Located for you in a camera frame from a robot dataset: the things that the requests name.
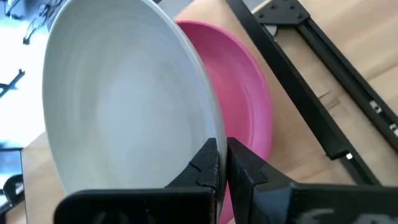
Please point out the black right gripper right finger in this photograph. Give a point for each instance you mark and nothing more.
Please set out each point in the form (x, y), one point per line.
(248, 186)

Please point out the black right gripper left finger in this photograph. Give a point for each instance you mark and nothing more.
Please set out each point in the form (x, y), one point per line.
(199, 177)

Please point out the magenta plate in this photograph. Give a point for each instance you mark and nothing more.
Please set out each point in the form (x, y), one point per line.
(236, 87)

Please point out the grey-green plate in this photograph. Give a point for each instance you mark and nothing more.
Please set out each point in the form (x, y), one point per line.
(124, 102)

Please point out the black aluminium table frame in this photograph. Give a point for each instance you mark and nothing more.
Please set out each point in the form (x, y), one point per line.
(283, 71)

